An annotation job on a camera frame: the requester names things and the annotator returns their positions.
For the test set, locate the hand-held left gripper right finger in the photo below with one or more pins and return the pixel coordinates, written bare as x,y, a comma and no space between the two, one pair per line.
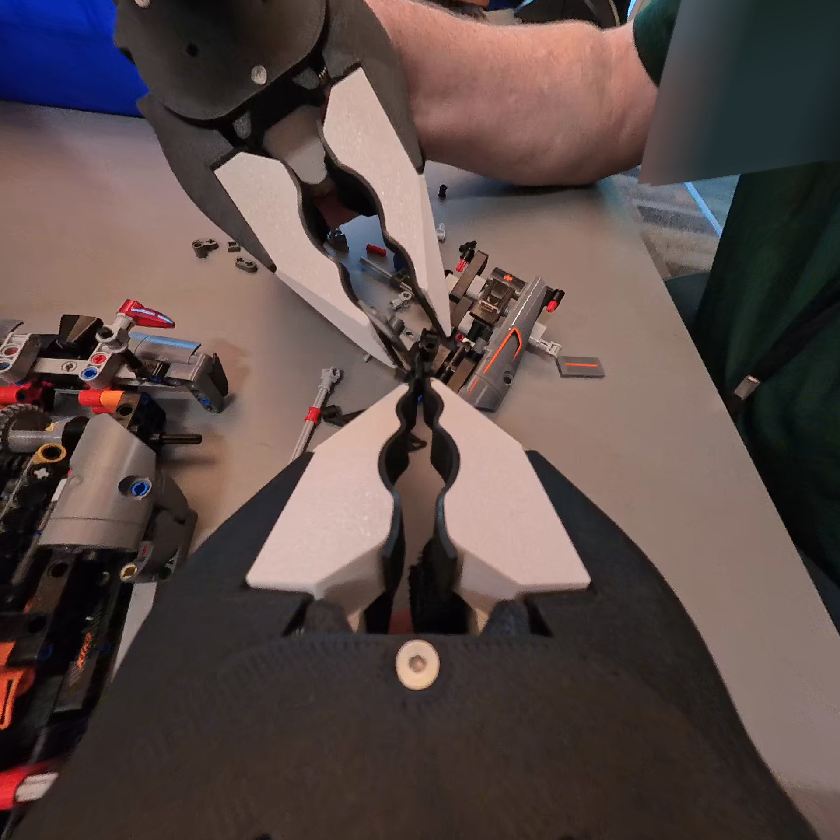
512,525

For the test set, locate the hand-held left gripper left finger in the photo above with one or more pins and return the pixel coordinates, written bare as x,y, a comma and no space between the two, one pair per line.
321,525

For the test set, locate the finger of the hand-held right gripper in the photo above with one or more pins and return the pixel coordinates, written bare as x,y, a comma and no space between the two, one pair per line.
282,223
380,151

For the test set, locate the grey lego assembly orange stripe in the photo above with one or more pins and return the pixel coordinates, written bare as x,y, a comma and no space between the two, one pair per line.
502,361

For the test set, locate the lego car chassis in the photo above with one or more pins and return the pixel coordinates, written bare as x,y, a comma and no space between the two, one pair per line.
98,485

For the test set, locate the person's right forearm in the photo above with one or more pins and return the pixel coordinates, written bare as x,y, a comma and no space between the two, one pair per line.
525,98

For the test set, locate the grey lego axle red bushes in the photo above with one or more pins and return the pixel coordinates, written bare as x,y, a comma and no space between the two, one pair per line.
321,394

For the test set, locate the black lego tile red stripe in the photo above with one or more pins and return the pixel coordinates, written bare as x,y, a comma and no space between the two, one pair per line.
581,366

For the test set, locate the light grey lego connector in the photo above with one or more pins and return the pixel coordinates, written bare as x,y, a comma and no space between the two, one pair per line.
548,346

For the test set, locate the person's right hand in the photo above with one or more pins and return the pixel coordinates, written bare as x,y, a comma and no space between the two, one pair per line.
336,208

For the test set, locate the blue plastic bin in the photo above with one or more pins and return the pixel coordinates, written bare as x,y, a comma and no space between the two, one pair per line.
52,52

